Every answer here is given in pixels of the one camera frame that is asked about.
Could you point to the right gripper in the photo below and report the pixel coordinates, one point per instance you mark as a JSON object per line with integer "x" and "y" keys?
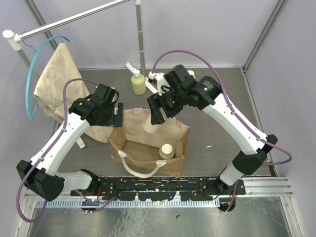
{"x": 156, "y": 101}

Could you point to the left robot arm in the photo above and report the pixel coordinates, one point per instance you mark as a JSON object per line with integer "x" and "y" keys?
{"x": 41, "y": 172}

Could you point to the beige cloth garment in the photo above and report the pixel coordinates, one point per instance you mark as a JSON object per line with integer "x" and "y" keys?
{"x": 49, "y": 90}

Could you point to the yellow pump lotion bottle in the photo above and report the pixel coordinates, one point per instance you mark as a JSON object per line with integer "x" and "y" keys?
{"x": 138, "y": 83}

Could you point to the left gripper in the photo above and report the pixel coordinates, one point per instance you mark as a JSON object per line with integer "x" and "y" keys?
{"x": 119, "y": 114}

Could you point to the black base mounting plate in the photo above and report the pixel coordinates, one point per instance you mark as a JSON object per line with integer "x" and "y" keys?
{"x": 157, "y": 188}

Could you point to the green bottle beige cap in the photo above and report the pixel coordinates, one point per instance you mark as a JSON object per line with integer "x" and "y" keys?
{"x": 166, "y": 151}

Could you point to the clothes rack metal frame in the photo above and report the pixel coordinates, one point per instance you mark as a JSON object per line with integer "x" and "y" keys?
{"x": 15, "y": 39}

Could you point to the burlap canvas tote bag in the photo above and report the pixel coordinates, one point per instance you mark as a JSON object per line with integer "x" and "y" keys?
{"x": 138, "y": 150}

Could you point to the aluminium rail with cable duct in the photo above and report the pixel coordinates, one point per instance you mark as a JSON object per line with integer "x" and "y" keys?
{"x": 245, "y": 187}

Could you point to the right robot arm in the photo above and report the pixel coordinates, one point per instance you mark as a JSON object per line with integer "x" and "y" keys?
{"x": 254, "y": 144}

